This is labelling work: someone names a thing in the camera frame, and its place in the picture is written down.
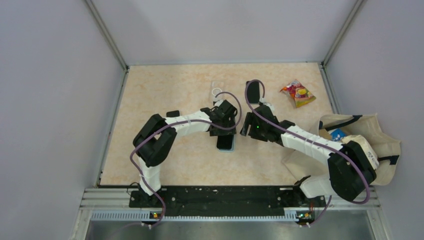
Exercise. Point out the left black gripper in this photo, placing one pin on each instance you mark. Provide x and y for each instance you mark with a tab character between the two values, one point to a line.
215	132

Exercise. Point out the white paper wrapped bundle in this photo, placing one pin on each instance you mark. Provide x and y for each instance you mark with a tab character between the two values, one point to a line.
365	146

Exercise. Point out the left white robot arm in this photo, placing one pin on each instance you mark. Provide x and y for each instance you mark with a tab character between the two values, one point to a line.
154	141

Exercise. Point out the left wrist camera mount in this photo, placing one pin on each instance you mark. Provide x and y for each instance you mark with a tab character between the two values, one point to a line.
218	102

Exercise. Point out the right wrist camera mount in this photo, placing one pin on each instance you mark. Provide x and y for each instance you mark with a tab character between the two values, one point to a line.
262	101

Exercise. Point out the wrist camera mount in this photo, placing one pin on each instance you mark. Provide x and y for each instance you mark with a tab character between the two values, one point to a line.
218	102
262	101

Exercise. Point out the black phone white edge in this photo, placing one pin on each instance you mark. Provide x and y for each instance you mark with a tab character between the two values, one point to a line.
173	114

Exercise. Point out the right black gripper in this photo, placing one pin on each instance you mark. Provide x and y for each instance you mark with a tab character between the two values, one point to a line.
251	119

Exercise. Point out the beige tote bag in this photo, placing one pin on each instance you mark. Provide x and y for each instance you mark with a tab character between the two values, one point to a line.
388	149

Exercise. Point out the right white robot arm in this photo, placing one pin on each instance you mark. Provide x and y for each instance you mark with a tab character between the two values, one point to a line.
349	169

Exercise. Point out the clear case with ring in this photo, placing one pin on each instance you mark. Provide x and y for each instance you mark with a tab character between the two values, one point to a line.
216	87

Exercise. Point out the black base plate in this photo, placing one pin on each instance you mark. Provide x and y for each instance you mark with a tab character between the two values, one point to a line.
225	201

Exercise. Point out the grey slotted cable duct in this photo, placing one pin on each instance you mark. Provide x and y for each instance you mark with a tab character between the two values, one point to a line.
150	216

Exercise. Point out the blue box in bag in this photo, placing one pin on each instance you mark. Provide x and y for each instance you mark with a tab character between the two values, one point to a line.
337	134

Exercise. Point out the colourful snack packet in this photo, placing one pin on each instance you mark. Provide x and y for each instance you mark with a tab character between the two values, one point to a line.
299	93

